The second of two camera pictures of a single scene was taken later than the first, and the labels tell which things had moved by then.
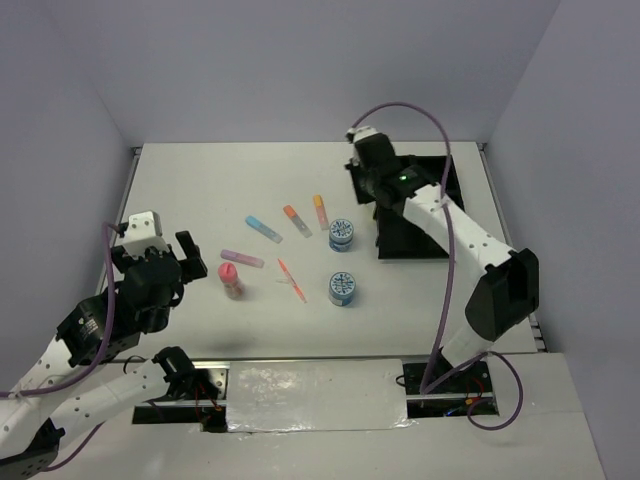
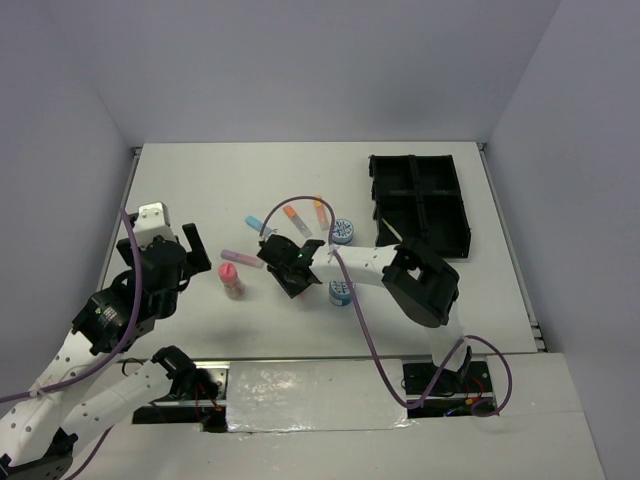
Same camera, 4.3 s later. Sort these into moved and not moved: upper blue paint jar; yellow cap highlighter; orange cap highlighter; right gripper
Moved: right gripper
Not moved: orange cap highlighter; upper blue paint jar; yellow cap highlighter
